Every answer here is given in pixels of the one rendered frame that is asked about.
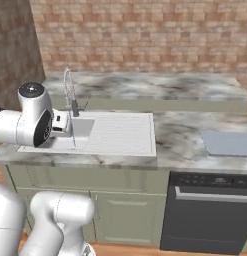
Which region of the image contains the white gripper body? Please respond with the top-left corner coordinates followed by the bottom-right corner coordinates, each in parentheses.
top-left (60, 110), bottom-right (74, 137)

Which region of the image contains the white sink with drainboard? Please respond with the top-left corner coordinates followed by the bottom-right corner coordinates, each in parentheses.
top-left (16, 111), bottom-right (158, 158)

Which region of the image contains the grey flat tray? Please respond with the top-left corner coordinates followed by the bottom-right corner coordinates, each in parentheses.
top-left (199, 129), bottom-right (247, 158)

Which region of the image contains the silver spring tap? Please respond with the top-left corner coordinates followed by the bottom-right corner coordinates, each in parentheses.
top-left (62, 67), bottom-right (90, 118)

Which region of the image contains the green false drawer front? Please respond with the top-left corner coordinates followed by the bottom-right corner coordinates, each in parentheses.
top-left (6, 164), bottom-right (170, 195)

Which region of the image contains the green island cupboard run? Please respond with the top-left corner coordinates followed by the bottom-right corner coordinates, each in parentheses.
top-left (49, 94), bottom-right (247, 114)

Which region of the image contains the black dishwasher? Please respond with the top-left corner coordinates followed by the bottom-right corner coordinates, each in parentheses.
top-left (159, 171), bottom-right (247, 256)

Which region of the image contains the silver dishwasher handle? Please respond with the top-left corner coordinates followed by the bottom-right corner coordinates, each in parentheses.
top-left (174, 185), bottom-right (247, 205)

